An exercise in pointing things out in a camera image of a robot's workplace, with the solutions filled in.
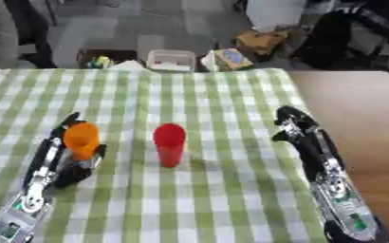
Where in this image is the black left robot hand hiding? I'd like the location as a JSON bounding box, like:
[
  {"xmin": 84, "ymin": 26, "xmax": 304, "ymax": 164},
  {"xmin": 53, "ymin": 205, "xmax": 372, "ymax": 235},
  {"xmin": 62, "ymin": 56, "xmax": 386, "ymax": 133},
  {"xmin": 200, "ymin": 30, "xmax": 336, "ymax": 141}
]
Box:
[{"xmin": 20, "ymin": 111, "xmax": 108, "ymax": 204}]

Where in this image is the person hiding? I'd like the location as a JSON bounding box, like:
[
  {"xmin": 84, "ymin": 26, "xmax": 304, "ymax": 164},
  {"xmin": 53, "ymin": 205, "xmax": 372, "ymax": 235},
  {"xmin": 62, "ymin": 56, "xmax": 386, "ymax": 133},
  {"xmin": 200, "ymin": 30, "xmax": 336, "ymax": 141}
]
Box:
[{"xmin": 0, "ymin": 0, "xmax": 59, "ymax": 71}]

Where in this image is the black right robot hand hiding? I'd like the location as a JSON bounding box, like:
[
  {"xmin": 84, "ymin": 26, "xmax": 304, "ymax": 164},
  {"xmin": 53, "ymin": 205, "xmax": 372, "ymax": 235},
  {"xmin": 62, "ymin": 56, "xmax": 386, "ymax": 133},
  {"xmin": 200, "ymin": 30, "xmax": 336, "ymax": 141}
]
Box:
[{"xmin": 270, "ymin": 105, "xmax": 346, "ymax": 188}]

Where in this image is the orange plastic cup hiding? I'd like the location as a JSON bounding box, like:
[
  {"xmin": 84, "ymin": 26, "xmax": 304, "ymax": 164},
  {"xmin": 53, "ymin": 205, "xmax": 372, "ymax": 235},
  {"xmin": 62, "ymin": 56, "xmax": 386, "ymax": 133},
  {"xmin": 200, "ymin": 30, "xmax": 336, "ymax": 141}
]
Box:
[{"xmin": 62, "ymin": 121, "xmax": 102, "ymax": 161}]

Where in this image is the white box with printed lid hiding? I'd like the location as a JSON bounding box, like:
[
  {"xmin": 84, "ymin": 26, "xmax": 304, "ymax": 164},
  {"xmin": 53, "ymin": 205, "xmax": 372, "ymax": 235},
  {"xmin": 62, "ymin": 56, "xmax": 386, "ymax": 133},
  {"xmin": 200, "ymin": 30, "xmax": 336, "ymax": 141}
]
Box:
[{"xmin": 199, "ymin": 47, "xmax": 256, "ymax": 73}]

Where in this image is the tan cardboard box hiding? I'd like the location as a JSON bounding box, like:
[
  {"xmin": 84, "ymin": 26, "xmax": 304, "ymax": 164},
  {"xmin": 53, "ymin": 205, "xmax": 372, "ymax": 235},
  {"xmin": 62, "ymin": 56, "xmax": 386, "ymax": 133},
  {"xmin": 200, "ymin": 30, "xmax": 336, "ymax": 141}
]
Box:
[{"xmin": 234, "ymin": 28, "xmax": 289, "ymax": 58}]

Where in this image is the dark brown open box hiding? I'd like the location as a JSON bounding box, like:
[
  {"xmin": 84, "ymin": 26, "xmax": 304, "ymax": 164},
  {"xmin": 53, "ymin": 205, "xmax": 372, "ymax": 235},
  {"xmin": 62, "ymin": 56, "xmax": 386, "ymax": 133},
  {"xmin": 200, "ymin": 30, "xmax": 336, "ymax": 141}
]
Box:
[{"xmin": 75, "ymin": 47, "xmax": 139, "ymax": 69}]

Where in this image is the black bag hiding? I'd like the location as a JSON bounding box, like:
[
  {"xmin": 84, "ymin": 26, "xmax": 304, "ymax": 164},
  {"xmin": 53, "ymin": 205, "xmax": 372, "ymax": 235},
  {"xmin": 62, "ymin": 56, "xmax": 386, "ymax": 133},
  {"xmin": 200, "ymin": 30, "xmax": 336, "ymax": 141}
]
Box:
[{"xmin": 290, "ymin": 9, "xmax": 371, "ymax": 70}]

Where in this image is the red plastic cup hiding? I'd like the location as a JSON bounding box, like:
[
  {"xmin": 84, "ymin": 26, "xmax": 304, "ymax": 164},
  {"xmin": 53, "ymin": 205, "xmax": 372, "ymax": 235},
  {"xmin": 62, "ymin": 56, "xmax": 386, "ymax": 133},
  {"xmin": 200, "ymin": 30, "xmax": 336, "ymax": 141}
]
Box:
[{"xmin": 151, "ymin": 122, "xmax": 188, "ymax": 169}]

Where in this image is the white cabinet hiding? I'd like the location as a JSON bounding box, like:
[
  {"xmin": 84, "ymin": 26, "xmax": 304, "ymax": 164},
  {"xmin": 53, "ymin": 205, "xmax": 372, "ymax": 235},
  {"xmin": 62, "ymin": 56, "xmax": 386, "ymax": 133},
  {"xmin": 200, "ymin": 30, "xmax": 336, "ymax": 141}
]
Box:
[{"xmin": 244, "ymin": 0, "xmax": 309, "ymax": 32}]

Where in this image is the clear plastic storage bin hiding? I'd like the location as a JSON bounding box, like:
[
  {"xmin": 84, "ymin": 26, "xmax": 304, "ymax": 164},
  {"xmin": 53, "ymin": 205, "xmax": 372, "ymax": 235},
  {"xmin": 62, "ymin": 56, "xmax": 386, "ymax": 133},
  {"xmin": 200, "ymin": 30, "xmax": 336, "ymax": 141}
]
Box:
[{"xmin": 144, "ymin": 49, "xmax": 198, "ymax": 73}]

